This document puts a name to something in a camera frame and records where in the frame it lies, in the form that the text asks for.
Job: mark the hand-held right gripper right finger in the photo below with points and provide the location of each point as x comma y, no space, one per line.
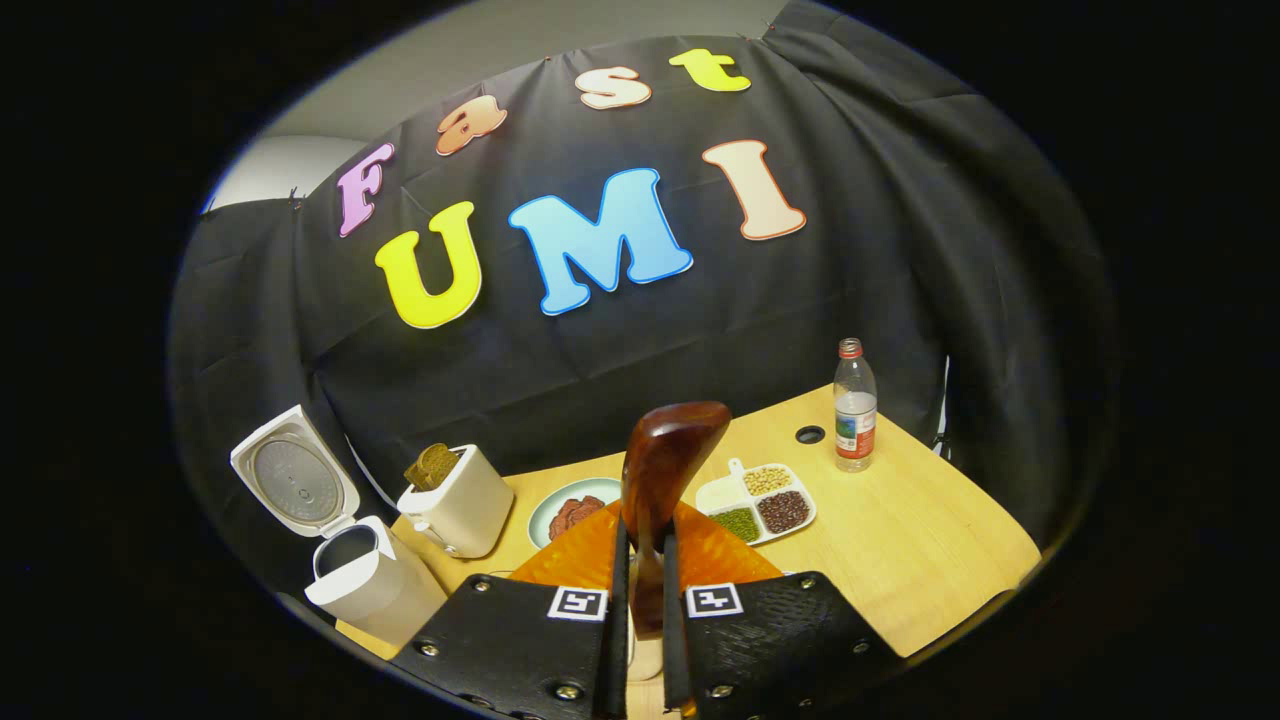
675,650

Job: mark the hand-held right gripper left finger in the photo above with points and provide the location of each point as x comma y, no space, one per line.
615,660

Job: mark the white divided rice dish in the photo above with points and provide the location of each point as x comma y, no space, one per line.
722,493

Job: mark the brown wooden spoon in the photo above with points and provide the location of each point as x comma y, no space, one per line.
665,460

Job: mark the white rice cooker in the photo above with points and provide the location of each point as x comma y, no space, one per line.
370,590

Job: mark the green mung beans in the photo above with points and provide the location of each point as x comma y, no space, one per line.
737,524

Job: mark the red meat slices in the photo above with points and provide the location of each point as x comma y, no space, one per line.
575,515

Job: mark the pale green plate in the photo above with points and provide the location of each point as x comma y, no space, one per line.
545,510

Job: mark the dark red beans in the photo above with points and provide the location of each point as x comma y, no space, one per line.
783,511

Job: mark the yellow soybeans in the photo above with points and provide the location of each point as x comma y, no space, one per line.
766,480

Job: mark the white toaster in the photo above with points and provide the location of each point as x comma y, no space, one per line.
465,510

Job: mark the brown bread slices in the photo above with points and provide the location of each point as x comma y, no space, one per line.
432,466

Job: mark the clear plastic water bottle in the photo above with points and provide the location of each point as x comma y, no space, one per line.
855,420

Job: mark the black backdrop cloth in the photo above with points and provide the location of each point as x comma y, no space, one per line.
850,250

